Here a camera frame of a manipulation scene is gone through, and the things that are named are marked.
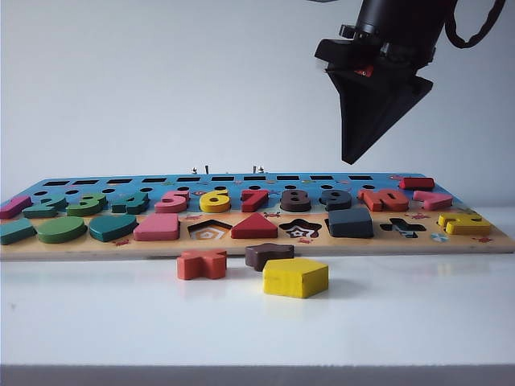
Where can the red minus sign block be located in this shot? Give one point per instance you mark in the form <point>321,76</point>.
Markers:
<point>418,184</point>

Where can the yellow pentagon block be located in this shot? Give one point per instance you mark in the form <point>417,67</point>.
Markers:
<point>295,281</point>

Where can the teal number four block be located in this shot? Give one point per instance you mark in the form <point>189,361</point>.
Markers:
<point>128,207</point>

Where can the brown number eight block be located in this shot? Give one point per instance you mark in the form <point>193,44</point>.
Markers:
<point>295,207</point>

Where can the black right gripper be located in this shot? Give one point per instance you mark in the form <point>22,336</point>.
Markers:
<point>354,56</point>

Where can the dark blue square block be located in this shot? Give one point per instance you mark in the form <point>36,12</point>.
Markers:
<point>350,225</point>

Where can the magenta number one block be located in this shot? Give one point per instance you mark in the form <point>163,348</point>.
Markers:
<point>14,208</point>

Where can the teal square block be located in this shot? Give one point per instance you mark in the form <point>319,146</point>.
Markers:
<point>16,233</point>

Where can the green circle block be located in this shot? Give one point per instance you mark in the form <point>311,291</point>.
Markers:
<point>60,231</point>

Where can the yellow equals sign block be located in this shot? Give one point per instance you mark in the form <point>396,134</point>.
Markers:
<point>466,228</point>

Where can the pink greater-than sign block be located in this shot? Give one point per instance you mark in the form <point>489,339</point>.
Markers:
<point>432,203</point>

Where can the pink trapezoid block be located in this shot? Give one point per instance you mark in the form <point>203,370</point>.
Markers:
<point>157,229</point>

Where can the green number three block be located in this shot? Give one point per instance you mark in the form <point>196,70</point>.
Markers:
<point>86,209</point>

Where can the red triangle block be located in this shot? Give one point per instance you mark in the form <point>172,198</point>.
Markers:
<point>254,230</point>

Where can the orange cross block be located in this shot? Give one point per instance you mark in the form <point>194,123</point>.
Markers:
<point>199,263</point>

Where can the pink number five block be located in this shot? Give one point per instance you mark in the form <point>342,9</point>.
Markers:
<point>171,207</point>

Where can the brown star block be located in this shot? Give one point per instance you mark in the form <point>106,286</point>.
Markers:
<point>261,257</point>

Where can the teal heart block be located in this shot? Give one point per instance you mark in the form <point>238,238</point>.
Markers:
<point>112,229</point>

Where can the yellow number six block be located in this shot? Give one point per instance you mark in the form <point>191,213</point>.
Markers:
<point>215,207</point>

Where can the orange number ten block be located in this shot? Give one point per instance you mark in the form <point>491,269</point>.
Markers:
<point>374,203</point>

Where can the colourful wooden puzzle board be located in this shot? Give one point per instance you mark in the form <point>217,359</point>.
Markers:
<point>100,247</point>

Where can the teal number two block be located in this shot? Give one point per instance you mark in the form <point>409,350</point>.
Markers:
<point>48,203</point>

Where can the red number seven block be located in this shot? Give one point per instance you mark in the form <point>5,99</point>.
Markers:
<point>251,205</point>

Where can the dark blue number nine block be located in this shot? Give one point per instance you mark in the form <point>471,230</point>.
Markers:
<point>336,203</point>

